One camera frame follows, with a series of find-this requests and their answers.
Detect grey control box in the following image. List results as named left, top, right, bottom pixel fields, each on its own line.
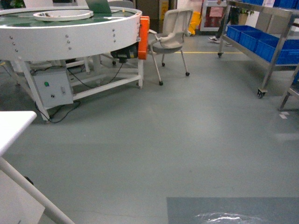
left=33, top=67, right=73, bottom=107

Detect blue bin on cart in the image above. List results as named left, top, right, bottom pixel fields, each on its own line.
left=226, top=24, right=264, bottom=43
left=240, top=30, right=281, bottom=53

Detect orange motor cover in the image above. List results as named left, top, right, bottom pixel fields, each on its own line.
left=138, top=16, right=150, bottom=60

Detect white round conveyor table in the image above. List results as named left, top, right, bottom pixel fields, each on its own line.
left=0, top=6, right=144, bottom=121

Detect white folding table leg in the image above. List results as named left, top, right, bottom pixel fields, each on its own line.
left=0, top=157, right=74, bottom=224

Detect yellow wet floor sign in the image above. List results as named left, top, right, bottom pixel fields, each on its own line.
left=188, top=11, right=201, bottom=35

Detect steel shelf cart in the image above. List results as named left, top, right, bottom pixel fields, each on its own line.
left=218, top=0, right=299, bottom=111

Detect person legs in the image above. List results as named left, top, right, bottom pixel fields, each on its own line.
left=208, top=6, right=240, bottom=43

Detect grey office chair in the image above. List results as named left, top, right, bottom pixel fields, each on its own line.
left=148, top=8, right=193, bottom=86

